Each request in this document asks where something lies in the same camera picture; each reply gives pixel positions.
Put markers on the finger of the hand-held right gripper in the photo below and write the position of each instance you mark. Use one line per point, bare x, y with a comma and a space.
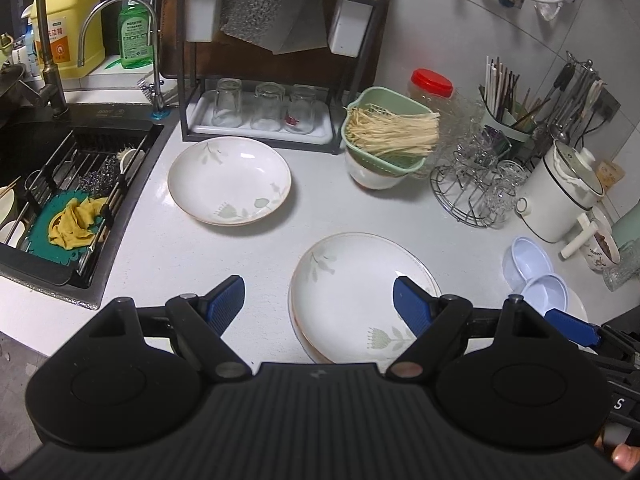
570, 326

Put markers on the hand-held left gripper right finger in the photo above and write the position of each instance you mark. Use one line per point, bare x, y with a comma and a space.
410, 306

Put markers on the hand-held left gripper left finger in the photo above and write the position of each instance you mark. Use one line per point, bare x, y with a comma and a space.
227, 301

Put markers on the pale blue plastic bowl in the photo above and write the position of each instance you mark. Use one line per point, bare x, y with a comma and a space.
531, 259
546, 294

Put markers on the white floral plate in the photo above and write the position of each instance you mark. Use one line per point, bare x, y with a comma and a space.
350, 295
229, 180
306, 340

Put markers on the person's right hand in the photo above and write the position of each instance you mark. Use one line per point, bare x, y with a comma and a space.
624, 456

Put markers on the small white dish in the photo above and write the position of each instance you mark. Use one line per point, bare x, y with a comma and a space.
577, 305

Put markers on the printed ceramic mug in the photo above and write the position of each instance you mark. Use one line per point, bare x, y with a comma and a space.
602, 250

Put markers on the white enamel pot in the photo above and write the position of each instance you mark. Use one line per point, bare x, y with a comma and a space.
547, 210

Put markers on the white ceramic bowl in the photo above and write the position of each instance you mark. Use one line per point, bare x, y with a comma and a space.
372, 179

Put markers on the green strainer basket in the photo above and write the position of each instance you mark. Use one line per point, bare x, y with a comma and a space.
385, 165

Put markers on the textured glass cup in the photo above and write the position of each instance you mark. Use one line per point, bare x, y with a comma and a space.
462, 120
504, 190

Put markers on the glass pot lid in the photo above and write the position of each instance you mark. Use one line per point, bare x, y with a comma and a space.
580, 165

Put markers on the white drip tray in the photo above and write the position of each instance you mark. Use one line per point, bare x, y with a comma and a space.
265, 135

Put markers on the yellow dish cloth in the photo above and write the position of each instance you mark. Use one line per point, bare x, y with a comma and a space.
75, 225

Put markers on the bundle of pale noodles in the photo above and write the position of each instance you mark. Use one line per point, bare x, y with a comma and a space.
395, 132

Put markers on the steel wool scrubber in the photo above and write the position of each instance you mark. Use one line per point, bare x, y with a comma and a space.
97, 175

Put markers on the clear drinking glass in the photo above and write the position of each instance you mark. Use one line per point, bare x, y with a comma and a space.
301, 110
267, 107
227, 105

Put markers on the teal silicone mat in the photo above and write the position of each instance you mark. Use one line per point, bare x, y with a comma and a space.
42, 220

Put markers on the metal sink drain rack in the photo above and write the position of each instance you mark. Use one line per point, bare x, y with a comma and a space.
65, 170

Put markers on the red-lidded plastic jar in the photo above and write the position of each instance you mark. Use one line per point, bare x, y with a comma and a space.
431, 87

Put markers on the hanging utensil rack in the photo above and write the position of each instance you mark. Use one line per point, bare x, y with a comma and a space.
575, 95

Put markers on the bunch of chopsticks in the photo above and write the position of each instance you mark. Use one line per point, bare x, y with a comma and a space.
500, 85

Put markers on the black metal dish rack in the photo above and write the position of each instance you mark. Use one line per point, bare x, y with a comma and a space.
182, 60

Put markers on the chrome gooseneck faucet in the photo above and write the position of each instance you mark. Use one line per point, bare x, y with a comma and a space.
155, 60

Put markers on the black kitchen sink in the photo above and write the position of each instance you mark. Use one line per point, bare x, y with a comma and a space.
30, 130

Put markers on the green dish soap bottle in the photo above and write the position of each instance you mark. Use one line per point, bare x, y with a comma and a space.
134, 40

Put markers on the white cutlery caddy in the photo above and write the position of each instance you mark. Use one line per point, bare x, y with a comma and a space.
202, 12
350, 30

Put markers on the dark kitchen faucet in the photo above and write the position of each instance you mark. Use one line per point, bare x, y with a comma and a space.
50, 70

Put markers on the embossed silver mat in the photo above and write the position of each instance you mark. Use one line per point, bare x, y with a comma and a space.
260, 0

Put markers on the yellow detergent bottle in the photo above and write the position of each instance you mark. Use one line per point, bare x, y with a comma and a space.
70, 25

